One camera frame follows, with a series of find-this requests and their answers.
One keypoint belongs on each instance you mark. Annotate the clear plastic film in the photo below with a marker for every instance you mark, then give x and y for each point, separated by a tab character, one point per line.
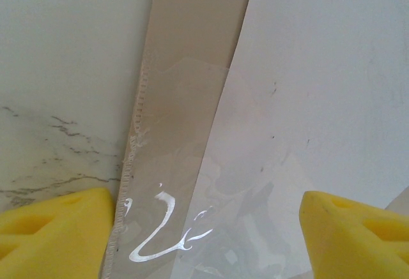
166	164

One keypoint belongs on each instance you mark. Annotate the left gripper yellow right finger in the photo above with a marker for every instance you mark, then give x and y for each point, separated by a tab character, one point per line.
358	240

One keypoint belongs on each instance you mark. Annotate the brown cardboard folder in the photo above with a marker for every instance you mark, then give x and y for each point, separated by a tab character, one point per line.
191	20

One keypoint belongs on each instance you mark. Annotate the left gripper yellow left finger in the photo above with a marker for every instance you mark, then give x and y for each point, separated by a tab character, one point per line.
54	237

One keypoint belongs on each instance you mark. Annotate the white paper sheet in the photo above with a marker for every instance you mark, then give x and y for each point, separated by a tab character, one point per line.
319	68

